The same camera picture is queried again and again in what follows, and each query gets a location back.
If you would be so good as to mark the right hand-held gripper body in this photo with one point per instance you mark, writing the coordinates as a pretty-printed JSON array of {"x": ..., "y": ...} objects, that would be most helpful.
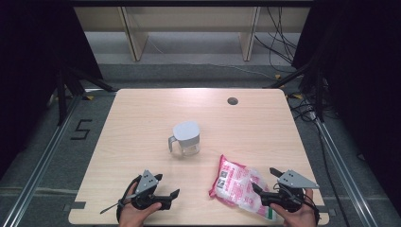
[{"x": 294, "y": 181}]

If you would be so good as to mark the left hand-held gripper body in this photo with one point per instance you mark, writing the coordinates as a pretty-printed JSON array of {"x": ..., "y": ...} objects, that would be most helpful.
[{"x": 147, "y": 183}]

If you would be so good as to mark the pink and white plastic bag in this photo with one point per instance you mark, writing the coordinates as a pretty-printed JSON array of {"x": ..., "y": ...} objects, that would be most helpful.
[{"x": 235, "y": 181}]

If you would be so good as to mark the clear plastic jug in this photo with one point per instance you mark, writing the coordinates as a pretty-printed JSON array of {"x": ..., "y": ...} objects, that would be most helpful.
[{"x": 190, "y": 147}]

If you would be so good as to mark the white plastic container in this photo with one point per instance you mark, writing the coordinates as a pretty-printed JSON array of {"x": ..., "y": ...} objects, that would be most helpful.
[{"x": 186, "y": 130}]

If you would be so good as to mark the person's left hand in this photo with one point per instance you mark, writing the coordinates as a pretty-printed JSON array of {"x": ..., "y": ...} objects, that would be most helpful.
[{"x": 134, "y": 217}]

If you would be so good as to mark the person's right hand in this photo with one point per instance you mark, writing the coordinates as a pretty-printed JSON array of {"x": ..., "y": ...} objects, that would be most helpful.
[{"x": 299, "y": 219}]

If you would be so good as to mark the black metal stand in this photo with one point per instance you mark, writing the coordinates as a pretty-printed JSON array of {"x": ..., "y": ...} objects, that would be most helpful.
[
  {"x": 319, "y": 94},
  {"x": 61, "y": 97}
]

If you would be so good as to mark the black curtain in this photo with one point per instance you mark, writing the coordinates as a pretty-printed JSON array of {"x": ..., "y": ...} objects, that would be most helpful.
[
  {"x": 362, "y": 78},
  {"x": 31, "y": 63}
]

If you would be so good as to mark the light wooden shelf unit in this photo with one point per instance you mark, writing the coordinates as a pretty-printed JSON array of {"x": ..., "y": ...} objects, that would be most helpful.
[{"x": 189, "y": 19}]

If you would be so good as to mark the dark grey table bracket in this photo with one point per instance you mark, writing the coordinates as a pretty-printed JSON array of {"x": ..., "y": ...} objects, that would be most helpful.
[
  {"x": 75, "y": 205},
  {"x": 327, "y": 211}
]

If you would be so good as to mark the aluminium floor rail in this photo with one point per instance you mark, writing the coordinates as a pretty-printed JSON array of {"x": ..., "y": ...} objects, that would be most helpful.
[
  {"x": 343, "y": 170},
  {"x": 41, "y": 167}
]

